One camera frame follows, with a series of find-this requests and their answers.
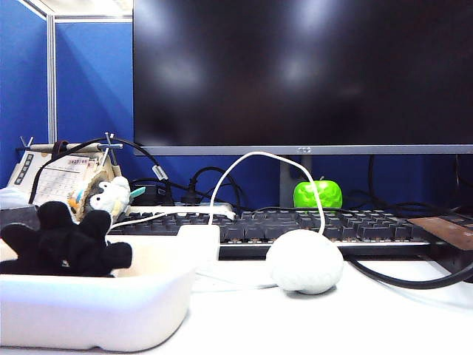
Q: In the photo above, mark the black white octopus plush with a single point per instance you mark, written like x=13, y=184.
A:
x=63, y=244

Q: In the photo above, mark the black tissue box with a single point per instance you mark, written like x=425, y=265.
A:
x=16, y=216

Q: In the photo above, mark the grey monitor stand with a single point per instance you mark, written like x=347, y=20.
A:
x=286, y=181

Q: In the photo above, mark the white power strip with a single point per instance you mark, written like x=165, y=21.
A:
x=177, y=209

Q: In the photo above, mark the white charger block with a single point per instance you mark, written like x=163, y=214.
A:
x=199, y=240

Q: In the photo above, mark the black power adapter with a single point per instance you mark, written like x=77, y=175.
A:
x=149, y=192

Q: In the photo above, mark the green apple toy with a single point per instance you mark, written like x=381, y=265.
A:
x=327, y=194

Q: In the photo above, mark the white brain squeeze toy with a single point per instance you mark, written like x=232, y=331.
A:
x=303, y=262

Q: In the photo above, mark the black computer monitor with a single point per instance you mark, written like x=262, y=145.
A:
x=295, y=74

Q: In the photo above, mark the grey white penguin plush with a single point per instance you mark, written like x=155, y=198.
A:
x=109, y=196

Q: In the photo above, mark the black mechanical keyboard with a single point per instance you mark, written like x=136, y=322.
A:
x=369, y=225

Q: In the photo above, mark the blue office partition panel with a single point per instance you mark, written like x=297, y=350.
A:
x=22, y=92
x=92, y=85

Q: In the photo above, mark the wooden desk calendar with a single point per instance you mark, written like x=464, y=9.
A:
x=55, y=181

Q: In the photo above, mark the white plastic bin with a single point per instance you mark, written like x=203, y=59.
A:
x=92, y=307

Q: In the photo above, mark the brown card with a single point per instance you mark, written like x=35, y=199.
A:
x=447, y=229

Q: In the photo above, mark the white tissue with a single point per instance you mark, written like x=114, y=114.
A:
x=11, y=197

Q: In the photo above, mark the black desk device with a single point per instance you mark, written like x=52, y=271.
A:
x=456, y=259

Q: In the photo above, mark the aluminium partition post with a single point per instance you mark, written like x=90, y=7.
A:
x=50, y=81

